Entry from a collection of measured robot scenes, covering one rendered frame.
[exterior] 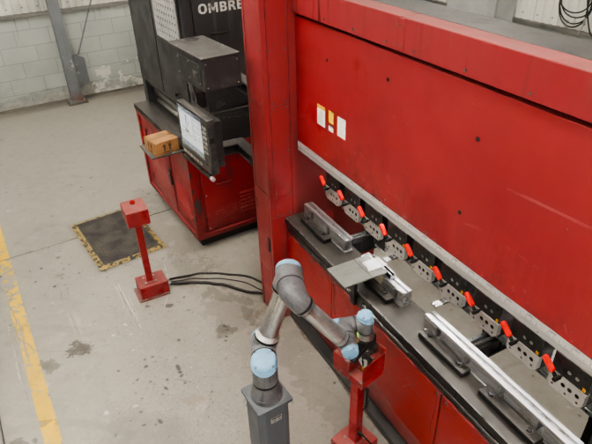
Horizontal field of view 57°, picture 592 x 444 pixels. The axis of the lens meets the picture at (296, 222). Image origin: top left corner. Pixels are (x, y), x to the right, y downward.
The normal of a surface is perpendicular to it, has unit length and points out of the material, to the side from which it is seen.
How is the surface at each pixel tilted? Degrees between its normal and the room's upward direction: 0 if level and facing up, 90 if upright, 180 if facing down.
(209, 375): 0
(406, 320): 0
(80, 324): 0
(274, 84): 90
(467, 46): 90
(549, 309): 90
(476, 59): 90
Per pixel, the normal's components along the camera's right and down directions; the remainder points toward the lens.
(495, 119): -0.88, 0.27
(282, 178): 0.47, 0.47
